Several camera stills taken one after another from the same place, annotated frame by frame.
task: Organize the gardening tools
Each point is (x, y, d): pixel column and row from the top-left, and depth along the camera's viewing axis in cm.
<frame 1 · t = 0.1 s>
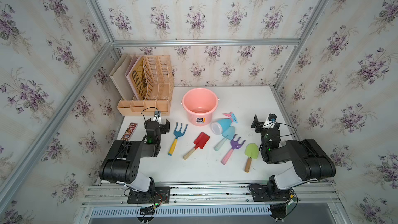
left hand: (159, 119, 93), fingers open
right hand: (265, 117, 89), fingers open
beige plastic file organizer: (158, 71, 109), point 17 cm above the table
blue fork yellow handle: (176, 134, 95), on the table
red shovel wooden handle: (200, 141, 93), on the table
light blue trowel: (228, 133, 96), on the table
purple rake pink handle: (234, 145, 90), point 2 cm above the table
green shovel wooden handle: (252, 151, 90), on the table
blue pink spray bottle: (217, 127, 90), point 8 cm above the table
red brown flat box: (129, 131, 95), on the table
pink yellow magazine: (136, 76, 95), point 24 cm above the table
beige folder: (117, 75, 89), point 28 cm above the table

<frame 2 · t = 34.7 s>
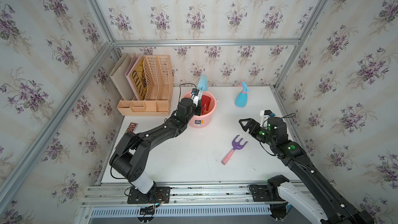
left hand: (201, 99, 86), fingers open
right hand: (245, 124, 77), fingers open
red shovel wooden handle: (206, 101, 96), point 14 cm above the table
light blue trowel: (202, 85, 87), point 26 cm above the table
blue pink spray bottle: (241, 99, 104), point 9 cm above the table
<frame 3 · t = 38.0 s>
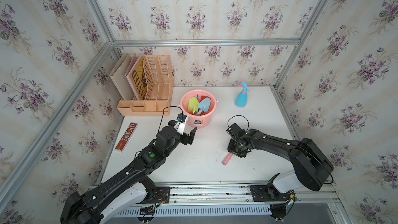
left hand: (190, 125, 74), fingers open
right hand: (231, 152, 88), fingers open
light blue trowel: (203, 105, 97), point 11 cm above the table
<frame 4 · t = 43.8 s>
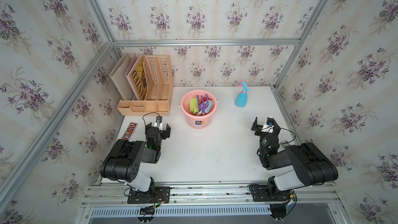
left hand: (160, 124, 92), fingers open
right hand: (267, 120, 86), fingers open
purple rake pink handle: (203, 106, 94), point 14 cm above the table
